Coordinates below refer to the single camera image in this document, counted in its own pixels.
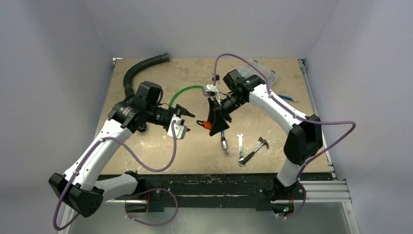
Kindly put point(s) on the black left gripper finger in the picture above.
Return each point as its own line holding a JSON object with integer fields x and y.
{"x": 181, "y": 126}
{"x": 181, "y": 111}

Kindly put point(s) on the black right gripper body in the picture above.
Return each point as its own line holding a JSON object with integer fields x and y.
{"x": 218, "y": 110}

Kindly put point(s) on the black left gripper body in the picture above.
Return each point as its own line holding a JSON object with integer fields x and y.
{"x": 163, "y": 115}

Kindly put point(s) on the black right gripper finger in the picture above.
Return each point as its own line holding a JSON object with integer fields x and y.
{"x": 223, "y": 126}
{"x": 214, "y": 114}

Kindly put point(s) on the orange black padlock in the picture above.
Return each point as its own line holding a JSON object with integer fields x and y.
{"x": 205, "y": 124}

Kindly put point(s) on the black head keys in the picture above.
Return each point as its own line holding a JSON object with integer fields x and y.
{"x": 216, "y": 79}

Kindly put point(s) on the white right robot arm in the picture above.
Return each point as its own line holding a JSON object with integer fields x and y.
{"x": 304, "y": 136}

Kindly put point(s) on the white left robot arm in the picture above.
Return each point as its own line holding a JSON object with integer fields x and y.
{"x": 106, "y": 151}

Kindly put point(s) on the silver open-end wrench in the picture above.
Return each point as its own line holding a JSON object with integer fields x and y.
{"x": 240, "y": 144}

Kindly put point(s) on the clear plastic screw box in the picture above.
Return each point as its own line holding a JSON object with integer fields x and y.
{"x": 246, "y": 71}

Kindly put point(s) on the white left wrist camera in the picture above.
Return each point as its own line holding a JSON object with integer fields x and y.
{"x": 172, "y": 130}

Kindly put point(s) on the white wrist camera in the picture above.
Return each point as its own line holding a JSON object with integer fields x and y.
{"x": 172, "y": 130}
{"x": 210, "y": 91}

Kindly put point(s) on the blue cable lock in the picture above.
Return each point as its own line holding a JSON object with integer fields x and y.
{"x": 224, "y": 141}

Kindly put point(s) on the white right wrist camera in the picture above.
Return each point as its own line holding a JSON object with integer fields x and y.
{"x": 210, "y": 91}

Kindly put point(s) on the small black handle hammer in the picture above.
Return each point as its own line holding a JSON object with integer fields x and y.
{"x": 263, "y": 142}

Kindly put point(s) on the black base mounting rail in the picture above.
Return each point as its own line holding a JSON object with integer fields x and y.
{"x": 251, "y": 191}

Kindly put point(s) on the aluminium frame rail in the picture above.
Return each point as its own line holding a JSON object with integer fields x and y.
{"x": 333, "y": 192}

